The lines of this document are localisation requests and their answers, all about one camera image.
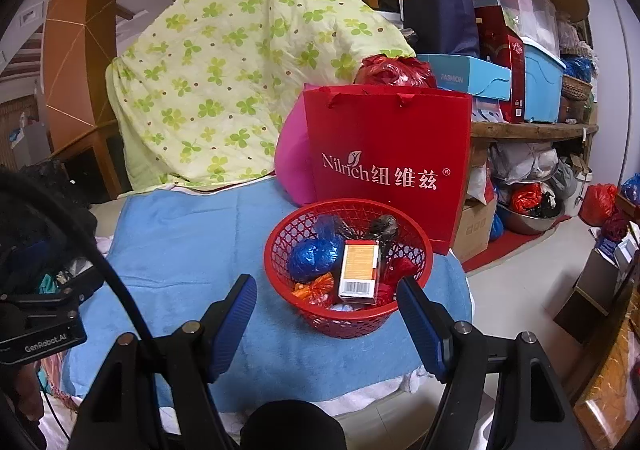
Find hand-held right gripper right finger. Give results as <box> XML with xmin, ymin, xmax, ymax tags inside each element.
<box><xmin>396</xmin><ymin>277</ymin><xmax>586</xmax><ymax>450</ymax></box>

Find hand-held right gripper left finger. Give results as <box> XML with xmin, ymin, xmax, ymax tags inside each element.
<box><xmin>67</xmin><ymin>274</ymin><xmax>258</xmax><ymax>450</ymax></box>

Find large red plastic bag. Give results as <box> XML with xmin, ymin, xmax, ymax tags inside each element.
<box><xmin>377</xmin><ymin>255</ymin><xmax>418</xmax><ymax>307</ymax></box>

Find red plastic basket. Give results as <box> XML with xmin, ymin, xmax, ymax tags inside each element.
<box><xmin>264</xmin><ymin>199</ymin><xmax>434</xmax><ymax>340</ymax></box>

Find orange and white box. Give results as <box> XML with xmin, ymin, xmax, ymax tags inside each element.
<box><xmin>338</xmin><ymin>240</ymin><xmax>382</xmax><ymax>305</ymax></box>

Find orange wrapper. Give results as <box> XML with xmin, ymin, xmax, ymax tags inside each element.
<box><xmin>292</xmin><ymin>275</ymin><xmax>337</xmax><ymax>307</ymax></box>

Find blue plastic bag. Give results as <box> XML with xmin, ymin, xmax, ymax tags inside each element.
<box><xmin>289</xmin><ymin>239</ymin><xmax>346</xmax><ymax>283</ymax></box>
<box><xmin>314</xmin><ymin>216</ymin><xmax>346</xmax><ymax>243</ymax></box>

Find black plastic bag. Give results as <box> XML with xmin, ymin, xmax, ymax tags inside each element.
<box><xmin>367</xmin><ymin>215</ymin><xmax>401</xmax><ymax>251</ymax></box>

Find person's left hand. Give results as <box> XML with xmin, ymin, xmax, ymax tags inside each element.
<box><xmin>17</xmin><ymin>370</ymin><xmax>43</xmax><ymax>426</ymax></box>

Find blue cloth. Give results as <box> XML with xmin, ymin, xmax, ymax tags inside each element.
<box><xmin>62</xmin><ymin>180</ymin><xmax>473</xmax><ymax>403</ymax></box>

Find brown cardboard box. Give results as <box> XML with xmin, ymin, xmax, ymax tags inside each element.
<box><xmin>452</xmin><ymin>197</ymin><xmax>498</xmax><ymax>263</ymax></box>

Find metal basin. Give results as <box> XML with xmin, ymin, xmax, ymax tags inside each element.
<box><xmin>497</xmin><ymin>200</ymin><xmax>566</xmax><ymax>237</ymax></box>

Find red plastic bag in basin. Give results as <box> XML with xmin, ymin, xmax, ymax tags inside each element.
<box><xmin>510</xmin><ymin>182</ymin><xmax>543</xmax><ymax>215</ymax></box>

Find pink pillow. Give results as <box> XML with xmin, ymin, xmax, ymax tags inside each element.
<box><xmin>275</xmin><ymin>107</ymin><xmax>321</xmax><ymax>208</ymax></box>

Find open cardboard box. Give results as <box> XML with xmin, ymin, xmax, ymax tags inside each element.
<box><xmin>552</xmin><ymin>245</ymin><xmax>626</xmax><ymax>343</ymax></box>

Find white bags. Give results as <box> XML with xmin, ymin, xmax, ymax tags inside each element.
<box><xmin>490</xmin><ymin>142</ymin><xmax>561</xmax><ymax>185</ymax></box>

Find glossy wooden table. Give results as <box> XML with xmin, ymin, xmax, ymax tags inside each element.
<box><xmin>572</xmin><ymin>275</ymin><xmax>640</xmax><ymax>450</ymax></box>

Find red paper bag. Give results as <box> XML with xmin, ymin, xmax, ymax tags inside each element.
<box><xmin>302</xmin><ymin>84</ymin><xmax>473</xmax><ymax>257</ymax></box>

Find red plastic bag on floor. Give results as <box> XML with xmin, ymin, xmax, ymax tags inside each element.
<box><xmin>579</xmin><ymin>183</ymin><xmax>618</xmax><ymax>228</ymax></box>

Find wooden shelf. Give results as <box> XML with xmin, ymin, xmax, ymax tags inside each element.
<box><xmin>470</xmin><ymin>122</ymin><xmax>600</xmax><ymax>143</ymax></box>

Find light blue cardboard box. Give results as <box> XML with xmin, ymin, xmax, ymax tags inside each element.
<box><xmin>416</xmin><ymin>54</ymin><xmax>513</xmax><ymax>103</ymax></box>

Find red plastic bag behind bag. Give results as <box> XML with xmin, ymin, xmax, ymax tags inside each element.
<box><xmin>354</xmin><ymin>54</ymin><xmax>438</xmax><ymax>89</ymax></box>

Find light blue storage bin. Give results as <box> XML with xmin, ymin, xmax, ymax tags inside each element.
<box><xmin>522</xmin><ymin>37</ymin><xmax>568</xmax><ymax>125</ymax></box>

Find green clover blanket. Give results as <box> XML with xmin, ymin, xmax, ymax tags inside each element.
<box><xmin>106</xmin><ymin>0</ymin><xmax>416</xmax><ymax>193</ymax></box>

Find tall red box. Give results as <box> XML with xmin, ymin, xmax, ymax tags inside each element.
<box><xmin>475</xmin><ymin>7</ymin><xmax>527</xmax><ymax>123</ymax></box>

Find wicker basket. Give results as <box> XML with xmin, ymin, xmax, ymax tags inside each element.
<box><xmin>561</xmin><ymin>74</ymin><xmax>593</xmax><ymax>101</ymax></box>

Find wooden bedside cabinet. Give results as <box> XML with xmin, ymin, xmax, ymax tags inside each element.
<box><xmin>42</xmin><ymin>0</ymin><xmax>131</xmax><ymax>201</ymax></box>

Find clear plastic storage box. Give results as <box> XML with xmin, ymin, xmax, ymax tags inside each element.
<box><xmin>467</xmin><ymin>0</ymin><xmax>558</xmax><ymax>55</ymax></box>

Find black cable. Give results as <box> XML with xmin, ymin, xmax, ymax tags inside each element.
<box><xmin>0</xmin><ymin>170</ymin><xmax>166</xmax><ymax>371</ymax></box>

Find navy bag with orange handles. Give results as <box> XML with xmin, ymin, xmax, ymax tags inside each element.
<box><xmin>395</xmin><ymin>0</ymin><xmax>481</xmax><ymax>58</ymax></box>

